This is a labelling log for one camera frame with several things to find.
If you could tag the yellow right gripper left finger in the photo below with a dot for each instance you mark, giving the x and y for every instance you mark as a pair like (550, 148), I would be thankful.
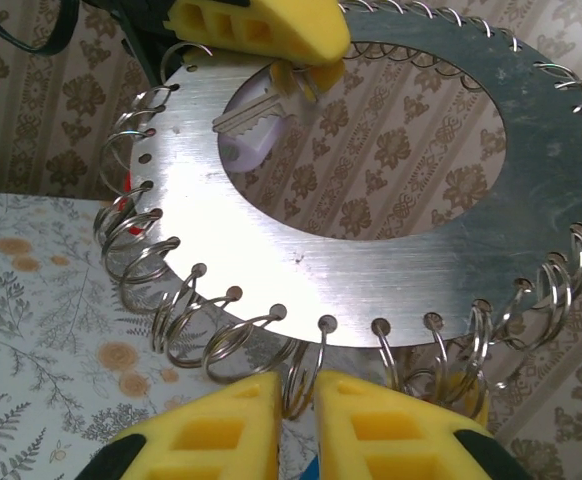
(251, 415)

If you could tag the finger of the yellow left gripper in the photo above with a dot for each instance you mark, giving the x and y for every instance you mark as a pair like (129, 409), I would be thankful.
(311, 30)
(327, 77)

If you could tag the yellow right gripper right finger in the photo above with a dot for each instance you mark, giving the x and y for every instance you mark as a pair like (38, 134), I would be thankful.
(341, 415)

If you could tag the silver key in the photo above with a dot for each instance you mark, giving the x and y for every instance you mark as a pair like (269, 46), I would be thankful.
(251, 117)

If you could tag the pale lilac key tag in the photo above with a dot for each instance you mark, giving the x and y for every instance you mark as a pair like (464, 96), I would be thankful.
(251, 155)

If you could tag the metal disc with split rings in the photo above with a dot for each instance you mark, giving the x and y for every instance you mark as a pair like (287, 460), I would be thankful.
(371, 280)

